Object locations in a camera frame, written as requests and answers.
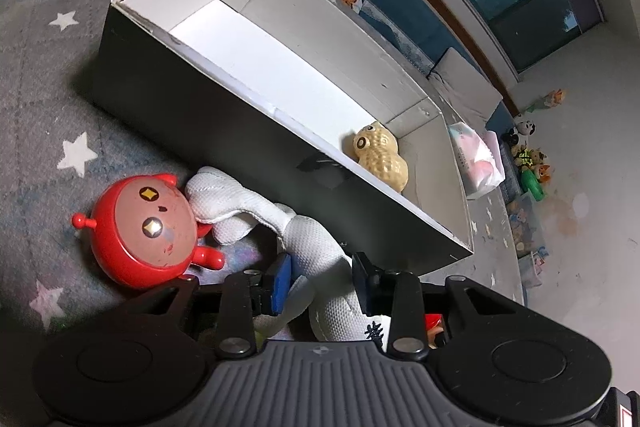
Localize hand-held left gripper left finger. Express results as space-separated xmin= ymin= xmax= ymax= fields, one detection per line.
xmin=109 ymin=253 xmax=293 ymax=361

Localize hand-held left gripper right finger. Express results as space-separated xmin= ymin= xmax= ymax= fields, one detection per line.
xmin=351 ymin=252 xmax=532 ymax=361

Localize white plush toy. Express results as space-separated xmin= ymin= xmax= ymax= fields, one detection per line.
xmin=184 ymin=166 xmax=396 ymax=353

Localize black-haired red doll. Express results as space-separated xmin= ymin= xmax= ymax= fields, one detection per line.
xmin=425 ymin=314 xmax=447 ymax=351

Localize red round toy figure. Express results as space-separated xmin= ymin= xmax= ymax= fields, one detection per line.
xmin=71 ymin=173 xmax=226 ymax=292

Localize grey and white cardboard box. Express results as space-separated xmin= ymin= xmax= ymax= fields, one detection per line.
xmin=92 ymin=0 xmax=475 ymax=277

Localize yellow peanut toy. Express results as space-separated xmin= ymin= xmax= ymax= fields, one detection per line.
xmin=341 ymin=120 xmax=410 ymax=194

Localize white and pink tissue pack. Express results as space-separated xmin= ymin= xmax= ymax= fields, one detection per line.
xmin=447 ymin=122 xmax=506 ymax=200

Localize small clear plastic bin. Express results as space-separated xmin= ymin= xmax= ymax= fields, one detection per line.
xmin=517 ymin=247 xmax=547 ymax=291

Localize clear plastic toy bin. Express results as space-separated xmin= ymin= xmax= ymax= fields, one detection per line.
xmin=502 ymin=192 xmax=549 ymax=259

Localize panda plush toy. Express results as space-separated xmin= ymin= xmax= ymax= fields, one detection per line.
xmin=512 ymin=114 xmax=537 ymax=144

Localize grey cushion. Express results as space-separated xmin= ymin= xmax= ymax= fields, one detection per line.
xmin=429 ymin=47 xmax=504 ymax=128

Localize blue grey throw blanket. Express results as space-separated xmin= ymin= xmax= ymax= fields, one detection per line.
xmin=359 ymin=0 xmax=437 ymax=76

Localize orange and green plush toy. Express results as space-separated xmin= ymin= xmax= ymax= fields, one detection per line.
xmin=524 ymin=89 xmax=569 ymax=114

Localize blue sofa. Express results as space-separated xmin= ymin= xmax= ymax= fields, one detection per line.
xmin=220 ymin=0 xmax=518 ymax=140

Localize grey star-printed mat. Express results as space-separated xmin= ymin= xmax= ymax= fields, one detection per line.
xmin=0 ymin=0 xmax=527 ymax=408

